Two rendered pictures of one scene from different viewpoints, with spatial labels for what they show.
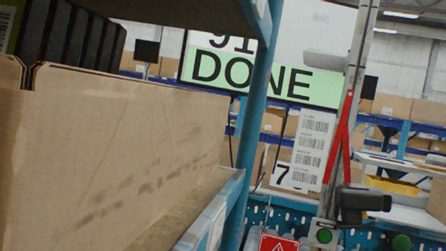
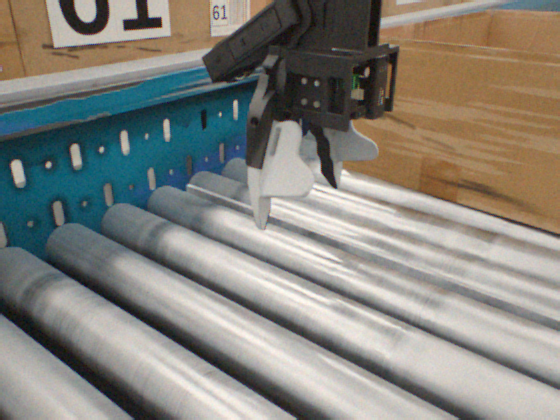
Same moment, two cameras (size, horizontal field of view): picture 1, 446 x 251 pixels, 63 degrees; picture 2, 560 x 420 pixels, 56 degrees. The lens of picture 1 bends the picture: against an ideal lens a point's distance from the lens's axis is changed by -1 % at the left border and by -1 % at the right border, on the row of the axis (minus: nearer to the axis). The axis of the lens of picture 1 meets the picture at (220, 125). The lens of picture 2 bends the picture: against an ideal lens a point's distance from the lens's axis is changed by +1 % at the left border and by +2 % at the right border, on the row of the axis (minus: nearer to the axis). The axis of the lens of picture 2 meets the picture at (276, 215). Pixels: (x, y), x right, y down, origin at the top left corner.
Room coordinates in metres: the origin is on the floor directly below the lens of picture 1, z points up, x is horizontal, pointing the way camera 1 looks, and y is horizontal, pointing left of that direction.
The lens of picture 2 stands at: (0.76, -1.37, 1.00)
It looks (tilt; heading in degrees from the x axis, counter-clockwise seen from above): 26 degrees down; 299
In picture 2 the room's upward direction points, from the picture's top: straight up
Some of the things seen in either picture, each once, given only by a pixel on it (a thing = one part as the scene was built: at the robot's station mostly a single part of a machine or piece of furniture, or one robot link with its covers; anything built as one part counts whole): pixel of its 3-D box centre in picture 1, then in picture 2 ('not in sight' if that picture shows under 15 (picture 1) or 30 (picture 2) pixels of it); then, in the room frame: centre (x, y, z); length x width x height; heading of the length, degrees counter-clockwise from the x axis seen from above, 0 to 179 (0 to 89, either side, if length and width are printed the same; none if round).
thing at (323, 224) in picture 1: (323, 233); not in sight; (0.88, -0.30, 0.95); 0.07 x 0.03 x 0.07; 80
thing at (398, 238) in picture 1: (401, 243); not in sight; (1.35, -0.75, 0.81); 0.07 x 0.01 x 0.07; 80
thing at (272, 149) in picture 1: (308, 173); not in sight; (1.63, -0.43, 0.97); 0.39 x 0.29 x 0.17; 80
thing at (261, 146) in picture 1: (220, 155); not in sight; (1.70, -0.02, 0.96); 0.39 x 0.29 x 0.17; 80
